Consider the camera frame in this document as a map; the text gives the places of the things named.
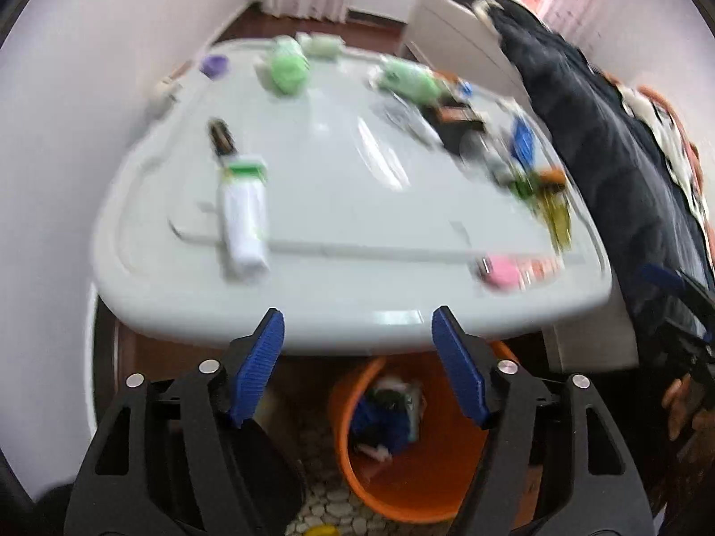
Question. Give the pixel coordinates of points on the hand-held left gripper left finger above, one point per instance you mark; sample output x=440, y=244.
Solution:
x=260, y=368

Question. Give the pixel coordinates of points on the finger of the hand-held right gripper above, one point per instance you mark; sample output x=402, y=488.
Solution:
x=662, y=277

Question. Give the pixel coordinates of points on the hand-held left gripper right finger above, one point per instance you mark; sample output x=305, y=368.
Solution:
x=461, y=368

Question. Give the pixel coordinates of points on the orange plastic bucket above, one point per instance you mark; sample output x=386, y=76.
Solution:
x=413, y=491

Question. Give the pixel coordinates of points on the silver white wrapper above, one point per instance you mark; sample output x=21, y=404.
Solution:
x=402, y=117

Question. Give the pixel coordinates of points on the person's right hand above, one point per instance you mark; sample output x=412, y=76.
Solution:
x=678, y=402

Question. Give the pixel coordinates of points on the blue and white crumpled packaging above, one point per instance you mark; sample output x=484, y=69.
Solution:
x=385, y=419

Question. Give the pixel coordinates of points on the pink tube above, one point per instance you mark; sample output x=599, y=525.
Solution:
x=503, y=273

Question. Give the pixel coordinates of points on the yellow green bottle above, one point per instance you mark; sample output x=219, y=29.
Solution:
x=554, y=218

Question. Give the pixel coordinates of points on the printed blanket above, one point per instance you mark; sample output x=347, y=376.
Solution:
x=670, y=139

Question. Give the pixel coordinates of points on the white bottle with green label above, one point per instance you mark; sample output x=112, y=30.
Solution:
x=243, y=223

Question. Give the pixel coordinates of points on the dark fleece robe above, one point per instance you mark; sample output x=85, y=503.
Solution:
x=586, y=151

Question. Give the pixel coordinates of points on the small orange item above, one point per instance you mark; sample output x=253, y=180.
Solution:
x=552, y=176

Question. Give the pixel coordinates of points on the small yellow item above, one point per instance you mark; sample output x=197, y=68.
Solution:
x=319, y=531

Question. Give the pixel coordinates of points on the white plastic storage box lid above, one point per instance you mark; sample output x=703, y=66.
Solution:
x=335, y=206

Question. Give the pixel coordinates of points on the blue packet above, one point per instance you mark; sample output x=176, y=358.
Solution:
x=523, y=142

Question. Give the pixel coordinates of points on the small dark brown item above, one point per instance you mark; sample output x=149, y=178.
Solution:
x=220, y=137

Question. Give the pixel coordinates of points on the black box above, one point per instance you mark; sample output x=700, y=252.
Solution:
x=458, y=123

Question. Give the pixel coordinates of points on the small blue piece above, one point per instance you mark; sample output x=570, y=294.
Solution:
x=464, y=88

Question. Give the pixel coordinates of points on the green packet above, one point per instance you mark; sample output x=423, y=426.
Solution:
x=410, y=81

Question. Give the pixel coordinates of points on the small white plastic piece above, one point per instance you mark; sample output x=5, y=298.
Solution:
x=166, y=89

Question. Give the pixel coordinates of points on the green crumpled bag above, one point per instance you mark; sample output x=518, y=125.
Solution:
x=287, y=70

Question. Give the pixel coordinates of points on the purple cap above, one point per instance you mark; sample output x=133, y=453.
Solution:
x=214, y=65

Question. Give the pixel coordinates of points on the pale green cup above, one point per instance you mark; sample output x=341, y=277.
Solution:
x=321, y=46

